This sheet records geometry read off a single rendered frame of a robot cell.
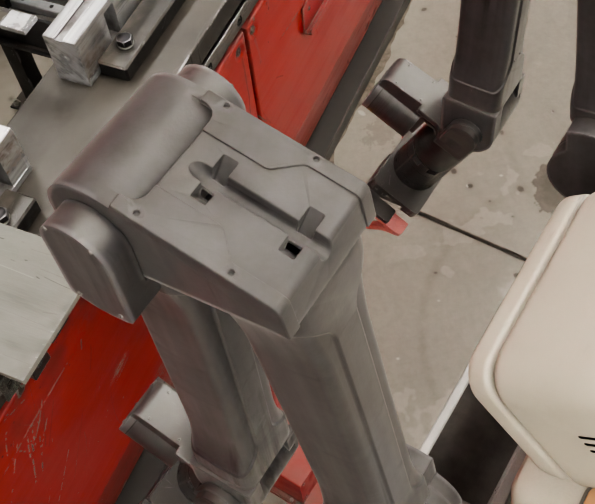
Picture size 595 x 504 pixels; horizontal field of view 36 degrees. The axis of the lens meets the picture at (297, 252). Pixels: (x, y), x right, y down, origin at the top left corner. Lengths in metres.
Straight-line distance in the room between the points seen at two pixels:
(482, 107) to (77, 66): 0.77
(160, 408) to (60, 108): 0.80
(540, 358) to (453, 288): 1.60
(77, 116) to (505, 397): 0.97
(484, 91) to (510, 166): 1.59
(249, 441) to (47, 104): 0.96
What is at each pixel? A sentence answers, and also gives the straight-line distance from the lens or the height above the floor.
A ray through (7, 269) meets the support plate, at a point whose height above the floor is 1.00.
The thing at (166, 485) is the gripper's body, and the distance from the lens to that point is 0.91.
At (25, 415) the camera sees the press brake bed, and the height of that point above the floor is 0.71.
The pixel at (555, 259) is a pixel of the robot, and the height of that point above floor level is 1.33.
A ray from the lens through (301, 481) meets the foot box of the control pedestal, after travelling 1.92.
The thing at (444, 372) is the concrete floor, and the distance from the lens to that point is 2.14.
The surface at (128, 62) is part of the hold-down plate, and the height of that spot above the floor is 0.91.
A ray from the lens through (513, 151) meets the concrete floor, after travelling 2.51.
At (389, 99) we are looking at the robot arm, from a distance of 0.99.
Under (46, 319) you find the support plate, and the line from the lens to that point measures 1.13.
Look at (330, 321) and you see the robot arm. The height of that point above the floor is 1.56.
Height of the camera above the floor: 1.93
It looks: 57 degrees down
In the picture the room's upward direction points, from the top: 8 degrees counter-clockwise
